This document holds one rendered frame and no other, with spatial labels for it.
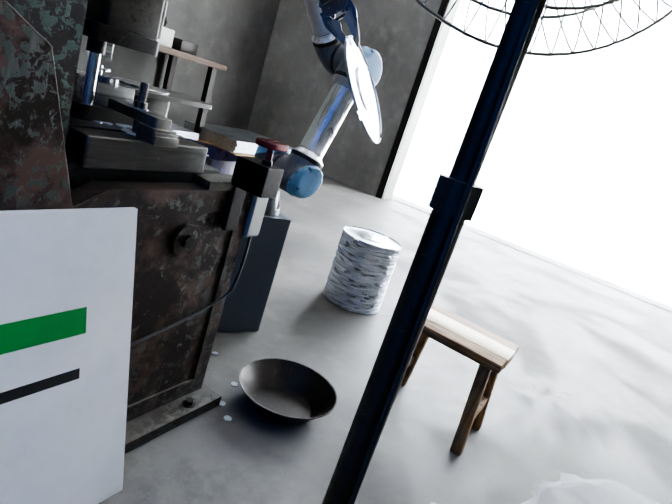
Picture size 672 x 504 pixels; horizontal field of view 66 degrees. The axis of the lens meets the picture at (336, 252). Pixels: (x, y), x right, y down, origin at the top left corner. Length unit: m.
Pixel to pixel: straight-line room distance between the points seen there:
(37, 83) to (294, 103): 5.71
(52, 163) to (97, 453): 0.57
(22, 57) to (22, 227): 0.25
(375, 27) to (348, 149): 1.34
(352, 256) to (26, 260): 1.66
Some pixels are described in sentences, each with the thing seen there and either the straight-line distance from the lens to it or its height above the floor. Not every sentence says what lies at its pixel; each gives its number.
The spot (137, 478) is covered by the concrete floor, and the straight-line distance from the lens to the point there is 1.31.
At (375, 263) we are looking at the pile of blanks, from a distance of 2.35.
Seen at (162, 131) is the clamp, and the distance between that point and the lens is 1.09.
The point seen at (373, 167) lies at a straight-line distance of 5.91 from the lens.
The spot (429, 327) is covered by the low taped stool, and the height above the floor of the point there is 0.33.
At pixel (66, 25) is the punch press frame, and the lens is 1.00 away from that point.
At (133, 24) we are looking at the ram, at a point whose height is 0.91.
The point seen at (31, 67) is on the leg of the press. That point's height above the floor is 0.80.
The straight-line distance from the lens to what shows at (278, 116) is 6.64.
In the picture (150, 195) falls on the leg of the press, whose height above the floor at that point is 0.61.
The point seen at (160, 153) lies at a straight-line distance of 1.13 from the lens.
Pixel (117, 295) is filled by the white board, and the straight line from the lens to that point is 1.07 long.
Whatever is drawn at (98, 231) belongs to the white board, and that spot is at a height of 0.55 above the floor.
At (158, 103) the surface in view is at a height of 0.76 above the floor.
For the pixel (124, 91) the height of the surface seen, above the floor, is 0.77.
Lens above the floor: 0.90
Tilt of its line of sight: 16 degrees down
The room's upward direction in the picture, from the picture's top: 18 degrees clockwise
